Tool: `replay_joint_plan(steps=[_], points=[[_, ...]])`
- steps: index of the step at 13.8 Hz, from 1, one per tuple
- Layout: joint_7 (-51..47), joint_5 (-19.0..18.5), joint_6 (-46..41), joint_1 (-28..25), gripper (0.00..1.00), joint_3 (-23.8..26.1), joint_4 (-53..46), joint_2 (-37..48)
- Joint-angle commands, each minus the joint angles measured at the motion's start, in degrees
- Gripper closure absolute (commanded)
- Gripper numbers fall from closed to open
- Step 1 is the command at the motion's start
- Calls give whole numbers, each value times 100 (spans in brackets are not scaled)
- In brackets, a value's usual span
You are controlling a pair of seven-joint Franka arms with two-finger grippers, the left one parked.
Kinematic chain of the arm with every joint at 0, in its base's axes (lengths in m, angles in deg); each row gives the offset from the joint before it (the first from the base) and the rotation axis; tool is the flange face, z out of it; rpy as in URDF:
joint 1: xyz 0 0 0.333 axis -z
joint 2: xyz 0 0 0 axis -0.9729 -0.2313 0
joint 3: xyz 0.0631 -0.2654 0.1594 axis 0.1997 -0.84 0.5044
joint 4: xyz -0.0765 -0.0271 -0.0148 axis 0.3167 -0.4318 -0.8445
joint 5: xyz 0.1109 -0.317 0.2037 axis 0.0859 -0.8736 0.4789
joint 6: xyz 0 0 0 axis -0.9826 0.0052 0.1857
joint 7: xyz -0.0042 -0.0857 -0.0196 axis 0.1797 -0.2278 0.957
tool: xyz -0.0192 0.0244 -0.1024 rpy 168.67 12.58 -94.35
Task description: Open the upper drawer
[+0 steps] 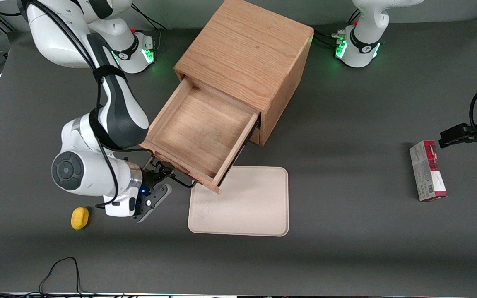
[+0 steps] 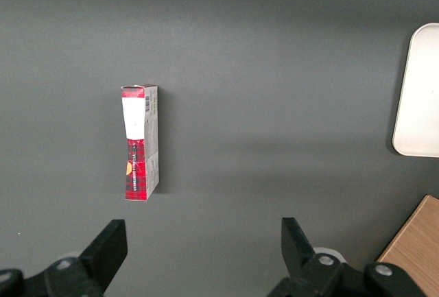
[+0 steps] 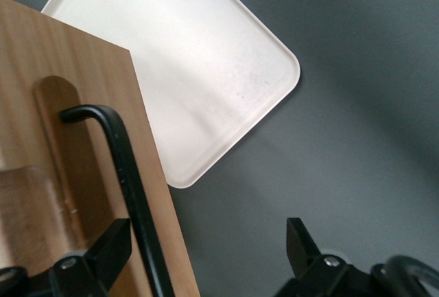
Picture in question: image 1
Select beige rectangular tray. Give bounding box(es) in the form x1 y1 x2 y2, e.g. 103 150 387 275
188 166 289 237

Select wooden drawer with tray interior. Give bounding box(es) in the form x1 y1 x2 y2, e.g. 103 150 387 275
140 77 261 195

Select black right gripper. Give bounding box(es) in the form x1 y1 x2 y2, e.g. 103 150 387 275
141 160 178 194

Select red and white carton box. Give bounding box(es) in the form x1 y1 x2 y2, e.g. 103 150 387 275
409 140 448 202

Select oak wooden drawer cabinet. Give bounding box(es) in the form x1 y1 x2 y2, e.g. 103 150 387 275
174 0 315 147

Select yellow lemon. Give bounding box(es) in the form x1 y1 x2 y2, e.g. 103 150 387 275
71 207 90 231

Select black left base cables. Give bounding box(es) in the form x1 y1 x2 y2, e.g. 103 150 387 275
313 7 362 47

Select black base cables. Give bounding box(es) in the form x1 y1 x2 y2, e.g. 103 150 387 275
313 7 362 47
130 3 169 33

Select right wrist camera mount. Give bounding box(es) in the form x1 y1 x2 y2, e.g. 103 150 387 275
134 183 173 224

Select thin black looped floor cable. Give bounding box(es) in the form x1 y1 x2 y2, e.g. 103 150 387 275
39 257 98 297

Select black right base cables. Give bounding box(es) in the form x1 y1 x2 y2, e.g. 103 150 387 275
130 3 169 33

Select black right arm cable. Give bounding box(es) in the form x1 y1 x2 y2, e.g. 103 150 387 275
22 0 120 208

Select black metal drawer handle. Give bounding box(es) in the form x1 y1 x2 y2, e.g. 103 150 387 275
152 156 198 190

